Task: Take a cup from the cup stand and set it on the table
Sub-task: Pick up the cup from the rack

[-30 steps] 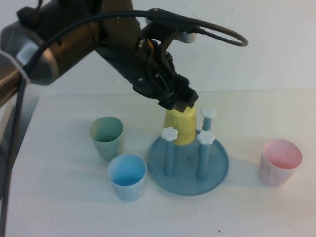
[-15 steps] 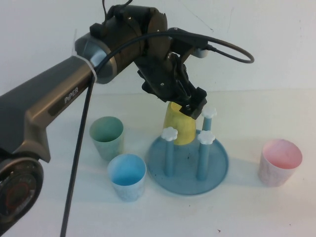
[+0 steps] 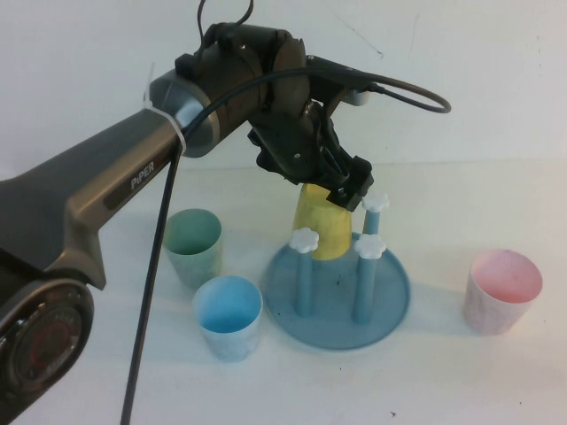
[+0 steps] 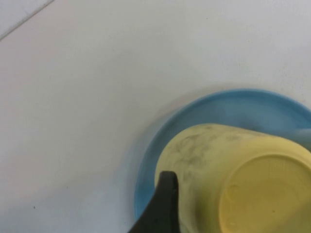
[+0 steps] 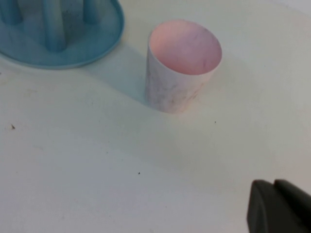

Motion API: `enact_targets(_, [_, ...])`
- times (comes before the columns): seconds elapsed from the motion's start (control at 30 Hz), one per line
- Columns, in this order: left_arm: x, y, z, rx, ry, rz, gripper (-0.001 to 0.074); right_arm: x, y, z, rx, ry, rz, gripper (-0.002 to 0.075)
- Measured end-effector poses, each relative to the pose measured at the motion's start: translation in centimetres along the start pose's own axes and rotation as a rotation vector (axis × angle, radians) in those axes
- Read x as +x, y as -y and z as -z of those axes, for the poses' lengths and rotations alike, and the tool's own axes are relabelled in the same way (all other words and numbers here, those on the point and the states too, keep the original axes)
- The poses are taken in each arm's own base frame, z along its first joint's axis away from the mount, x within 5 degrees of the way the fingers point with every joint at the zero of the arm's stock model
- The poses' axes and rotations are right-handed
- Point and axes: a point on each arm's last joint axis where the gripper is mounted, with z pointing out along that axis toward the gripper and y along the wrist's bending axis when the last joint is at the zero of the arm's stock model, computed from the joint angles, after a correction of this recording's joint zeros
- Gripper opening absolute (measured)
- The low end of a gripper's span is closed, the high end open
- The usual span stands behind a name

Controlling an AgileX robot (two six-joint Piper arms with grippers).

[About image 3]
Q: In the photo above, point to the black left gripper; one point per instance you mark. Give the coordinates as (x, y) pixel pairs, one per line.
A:
(292, 141)

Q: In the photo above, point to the yellow plastic cup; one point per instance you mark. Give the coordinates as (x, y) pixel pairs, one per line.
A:
(323, 230)

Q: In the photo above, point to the grey left Piper robot arm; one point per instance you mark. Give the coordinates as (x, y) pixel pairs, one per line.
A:
(111, 150)

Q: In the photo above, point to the blue cup stand white caps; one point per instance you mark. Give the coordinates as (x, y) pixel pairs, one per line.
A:
(332, 310)

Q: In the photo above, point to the green marbled plastic cup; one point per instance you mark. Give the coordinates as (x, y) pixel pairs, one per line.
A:
(190, 239)

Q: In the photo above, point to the pink marbled plastic cup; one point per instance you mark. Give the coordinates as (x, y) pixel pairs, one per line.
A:
(502, 283)

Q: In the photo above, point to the blue marbled plastic cup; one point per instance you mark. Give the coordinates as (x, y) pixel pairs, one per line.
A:
(228, 310)

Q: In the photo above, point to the white zip tie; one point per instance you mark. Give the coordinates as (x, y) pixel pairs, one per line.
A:
(164, 116)

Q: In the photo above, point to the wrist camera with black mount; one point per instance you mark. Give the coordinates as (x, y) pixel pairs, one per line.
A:
(341, 73)

